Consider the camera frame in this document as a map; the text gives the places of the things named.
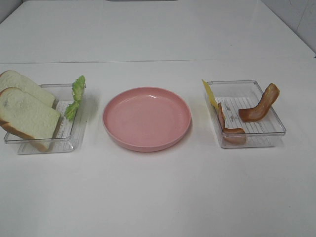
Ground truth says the yellow cheese slice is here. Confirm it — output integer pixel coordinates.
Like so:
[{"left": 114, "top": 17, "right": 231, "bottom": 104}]
[{"left": 202, "top": 80, "right": 218, "bottom": 110}]

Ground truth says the green lettuce leaf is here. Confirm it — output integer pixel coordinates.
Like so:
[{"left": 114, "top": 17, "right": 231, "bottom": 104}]
[{"left": 64, "top": 75, "right": 85, "bottom": 121}]

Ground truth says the curved bacon strip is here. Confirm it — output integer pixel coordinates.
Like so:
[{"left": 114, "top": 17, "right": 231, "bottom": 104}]
[{"left": 238, "top": 83, "right": 280, "bottom": 122}]

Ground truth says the white bread slice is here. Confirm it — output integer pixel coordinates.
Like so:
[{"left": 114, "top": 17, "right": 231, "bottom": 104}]
[
  {"left": 0, "top": 70, "right": 56, "bottom": 107},
  {"left": 0, "top": 87, "right": 61, "bottom": 152}
]

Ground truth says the pink round plate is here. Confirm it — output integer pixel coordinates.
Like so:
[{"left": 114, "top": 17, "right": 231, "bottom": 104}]
[{"left": 102, "top": 87, "right": 192, "bottom": 152}]

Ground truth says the clear left plastic tray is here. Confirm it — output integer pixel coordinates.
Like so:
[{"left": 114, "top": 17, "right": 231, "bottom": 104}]
[{"left": 1, "top": 83, "right": 88, "bottom": 155}]

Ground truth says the clear plastic tray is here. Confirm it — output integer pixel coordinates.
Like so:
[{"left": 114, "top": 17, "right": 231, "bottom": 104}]
[
  {"left": 205, "top": 80, "right": 286, "bottom": 149},
  {"left": 1, "top": 83, "right": 88, "bottom": 155}
]

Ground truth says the clear right plastic tray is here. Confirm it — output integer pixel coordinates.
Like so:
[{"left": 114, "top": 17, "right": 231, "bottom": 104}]
[{"left": 205, "top": 80, "right": 286, "bottom": 149}]

